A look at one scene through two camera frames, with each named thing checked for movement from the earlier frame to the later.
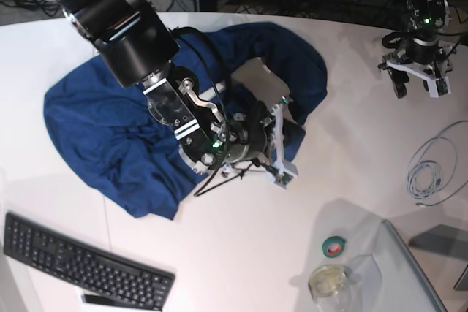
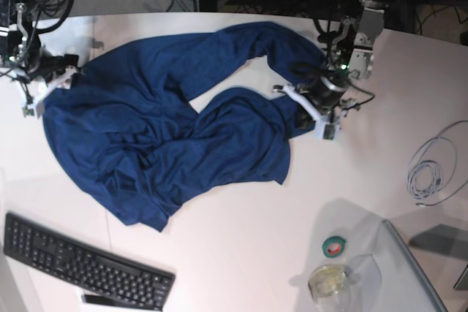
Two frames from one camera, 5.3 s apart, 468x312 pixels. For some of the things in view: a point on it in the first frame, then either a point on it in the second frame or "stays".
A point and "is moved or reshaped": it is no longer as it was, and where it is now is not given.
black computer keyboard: x=85 y=267 stays
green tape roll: x=333 y=246 stays
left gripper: x=247 y=137 to x=50 y=66
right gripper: x=423 y=53 to x=326 y=92
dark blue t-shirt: x=107 y=131 is moved or reshaped
